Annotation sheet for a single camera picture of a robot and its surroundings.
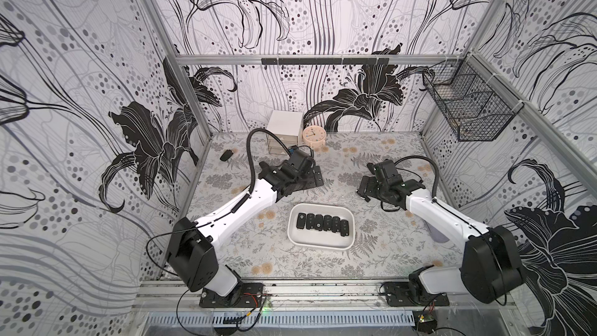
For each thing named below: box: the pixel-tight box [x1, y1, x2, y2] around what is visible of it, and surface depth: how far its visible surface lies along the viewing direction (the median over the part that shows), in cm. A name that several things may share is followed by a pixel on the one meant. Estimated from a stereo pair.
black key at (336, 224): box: [331, 216, 341, 234], surface depth 88 cm
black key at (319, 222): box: [314, 213, 324, 231], surface depth 88 cm
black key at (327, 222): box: [323, 214, 333, 231], surface depth 88 cm
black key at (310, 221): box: [306, 213, 315, 230], surface depth 90 cm
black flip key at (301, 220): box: [296, 212, 307, 230], surface depth 90 cm
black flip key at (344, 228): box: [340, 219, 350, 238], surface depth 88 cm
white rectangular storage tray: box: [286, 203, 357, 251], surface depth 87 cm
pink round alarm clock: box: [302, 125, 328, 150], surface depth 117 cm
